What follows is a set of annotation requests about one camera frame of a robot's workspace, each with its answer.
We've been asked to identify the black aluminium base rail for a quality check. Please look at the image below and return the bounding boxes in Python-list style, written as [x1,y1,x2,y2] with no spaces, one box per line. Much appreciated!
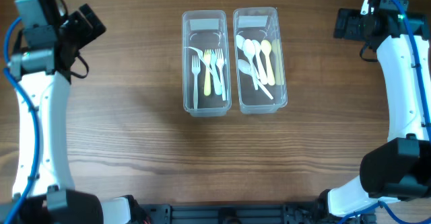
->
[141,202,341,224]

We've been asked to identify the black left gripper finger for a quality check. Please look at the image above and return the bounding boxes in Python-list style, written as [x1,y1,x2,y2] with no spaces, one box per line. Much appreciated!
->
[79,3,106,41]
[69,10,98,48]

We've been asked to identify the clear container left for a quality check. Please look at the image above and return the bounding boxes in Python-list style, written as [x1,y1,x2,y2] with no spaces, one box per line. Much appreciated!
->
[182,10,232,117]

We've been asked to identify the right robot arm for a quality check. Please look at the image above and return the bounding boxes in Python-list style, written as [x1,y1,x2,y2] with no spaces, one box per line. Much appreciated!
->
[102,0,430,223]

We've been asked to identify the clear container right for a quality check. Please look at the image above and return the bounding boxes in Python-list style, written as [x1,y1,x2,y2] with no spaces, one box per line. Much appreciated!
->
[233,7,288,114]

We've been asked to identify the cream yellow plastic fork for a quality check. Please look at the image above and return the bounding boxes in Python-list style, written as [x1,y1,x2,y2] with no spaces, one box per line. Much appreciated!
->
[203,49,211,96]

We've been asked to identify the clear container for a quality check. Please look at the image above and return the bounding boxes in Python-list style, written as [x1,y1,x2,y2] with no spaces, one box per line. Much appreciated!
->
[182,10,232,117]
[233,7,288,114]

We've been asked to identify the white wide-handled plastic spoon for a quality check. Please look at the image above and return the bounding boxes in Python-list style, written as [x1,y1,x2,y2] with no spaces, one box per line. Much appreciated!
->
[252,40,268,85]

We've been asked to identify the white fork sideways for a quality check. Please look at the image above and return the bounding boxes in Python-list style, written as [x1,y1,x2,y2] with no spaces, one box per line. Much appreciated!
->
[215,48,226,101]

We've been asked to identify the white wide-handled plastic fork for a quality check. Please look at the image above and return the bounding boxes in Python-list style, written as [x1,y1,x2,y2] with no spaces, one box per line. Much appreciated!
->
[210,50,222,95]

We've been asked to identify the cream yellow plastic spoon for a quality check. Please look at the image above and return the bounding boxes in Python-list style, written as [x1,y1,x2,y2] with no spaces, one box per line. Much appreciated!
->
[261,40,275,86]

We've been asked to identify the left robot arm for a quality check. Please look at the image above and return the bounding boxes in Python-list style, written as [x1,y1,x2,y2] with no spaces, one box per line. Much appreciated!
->
[1,0,151,223]

